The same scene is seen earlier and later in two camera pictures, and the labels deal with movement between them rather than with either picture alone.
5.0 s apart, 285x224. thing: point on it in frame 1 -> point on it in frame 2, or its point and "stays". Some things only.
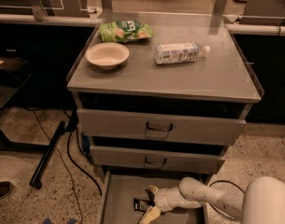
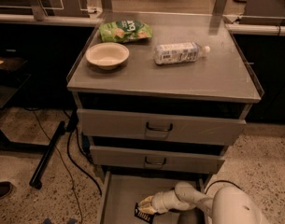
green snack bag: (121, 31) stays
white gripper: (161, 200) -> (158, 202)
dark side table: (7, 79) stays
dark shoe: (1, 189) stays
